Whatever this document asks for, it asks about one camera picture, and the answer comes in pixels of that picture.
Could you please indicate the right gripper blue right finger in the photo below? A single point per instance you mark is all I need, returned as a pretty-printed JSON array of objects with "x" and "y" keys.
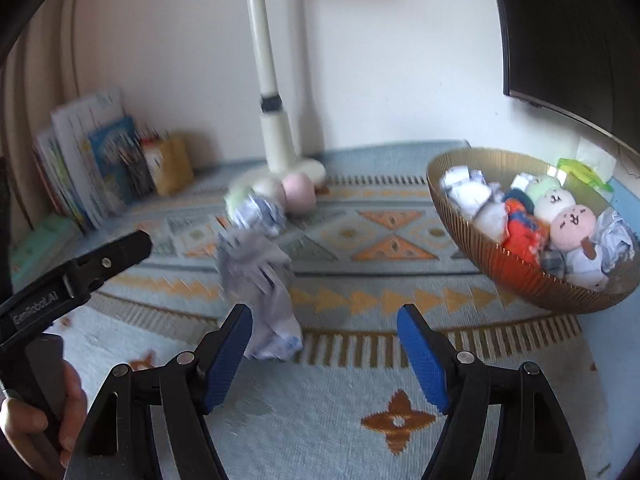
[{"x": 533, "y": 440}]

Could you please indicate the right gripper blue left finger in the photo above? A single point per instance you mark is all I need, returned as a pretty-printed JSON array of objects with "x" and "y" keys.
[{"x": 117, "y": 440}]

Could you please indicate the lined paper ball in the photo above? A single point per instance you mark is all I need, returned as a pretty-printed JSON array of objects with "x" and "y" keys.
[{"x": 255, "y": 271}]

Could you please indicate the red fries plush toy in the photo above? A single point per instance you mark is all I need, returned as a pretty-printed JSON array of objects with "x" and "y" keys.
[{"x": 527, "y": 236}]

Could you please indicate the printed paper ball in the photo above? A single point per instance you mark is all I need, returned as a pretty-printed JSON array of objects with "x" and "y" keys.
[{"x": 614, "y": 238}]

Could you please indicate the three-tier dango plush toy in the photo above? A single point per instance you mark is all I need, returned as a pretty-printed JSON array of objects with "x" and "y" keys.
[{"x": 571, "y": 225}]

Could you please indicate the gold ribbed bowl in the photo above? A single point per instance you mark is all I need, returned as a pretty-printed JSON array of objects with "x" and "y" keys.
[{"x": 515, "y": 263}]

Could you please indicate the white paper ball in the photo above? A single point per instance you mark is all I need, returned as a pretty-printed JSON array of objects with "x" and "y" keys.
[{"x": 468, "y": 191}]

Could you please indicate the person's left hand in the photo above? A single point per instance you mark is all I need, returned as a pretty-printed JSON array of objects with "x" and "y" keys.
[{"x": 20, "y": 423}]

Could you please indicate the patterned woven table mat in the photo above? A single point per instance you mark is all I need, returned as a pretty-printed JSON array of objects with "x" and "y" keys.
[{"x": 347, "y": 406}]

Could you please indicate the row of upright books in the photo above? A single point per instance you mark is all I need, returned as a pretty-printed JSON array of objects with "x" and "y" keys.
[{"x": 80, "y": 153}]

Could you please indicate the black mesh pen holder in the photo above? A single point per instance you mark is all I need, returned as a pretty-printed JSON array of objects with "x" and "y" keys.
[{"x": 137, "y": 170}]

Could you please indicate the small crumpled paper ball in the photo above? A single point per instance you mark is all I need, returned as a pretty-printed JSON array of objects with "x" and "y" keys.
[{"x": 259, "y": 213}]

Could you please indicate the tan cardboard pen cup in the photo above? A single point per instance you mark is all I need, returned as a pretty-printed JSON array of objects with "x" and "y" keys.
[{"x": 169, "y": 164}]

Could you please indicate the green tissue box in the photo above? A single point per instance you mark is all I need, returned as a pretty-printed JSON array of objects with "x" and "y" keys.
[{"x": 584, "y": 173}]

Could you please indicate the white desk lamp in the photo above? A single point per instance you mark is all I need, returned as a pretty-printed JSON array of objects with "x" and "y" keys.
[{"x": 281, "y": 156}]

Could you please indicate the black wall monitor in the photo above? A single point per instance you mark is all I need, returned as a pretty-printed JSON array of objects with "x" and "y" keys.
[{"x": 577, "y": 57}]

